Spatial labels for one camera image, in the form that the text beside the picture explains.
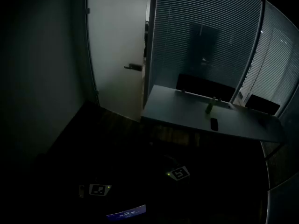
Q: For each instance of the grey desk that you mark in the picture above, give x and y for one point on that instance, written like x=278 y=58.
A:
x=184 y=114

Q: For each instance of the white venetian blinds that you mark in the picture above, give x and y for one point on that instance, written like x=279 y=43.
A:
x=271 y=64
x=203 y=36

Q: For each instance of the black smartphone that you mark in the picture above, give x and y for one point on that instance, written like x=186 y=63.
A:
x=214 y=124

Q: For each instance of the blue lit screen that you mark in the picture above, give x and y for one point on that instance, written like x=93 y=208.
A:
x=127 y=213

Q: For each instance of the door hinge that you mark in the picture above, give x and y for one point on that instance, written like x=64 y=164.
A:
x=88 y=10

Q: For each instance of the green bottle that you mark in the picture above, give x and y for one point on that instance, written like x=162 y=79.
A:
x=208 y=108

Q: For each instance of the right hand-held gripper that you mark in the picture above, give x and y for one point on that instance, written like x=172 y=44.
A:
x=179 y=173

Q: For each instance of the frosted glass door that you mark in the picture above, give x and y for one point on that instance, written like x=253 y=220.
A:
x=114 y=43

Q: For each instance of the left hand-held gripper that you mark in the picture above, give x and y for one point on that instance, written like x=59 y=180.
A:
x=99 y=189

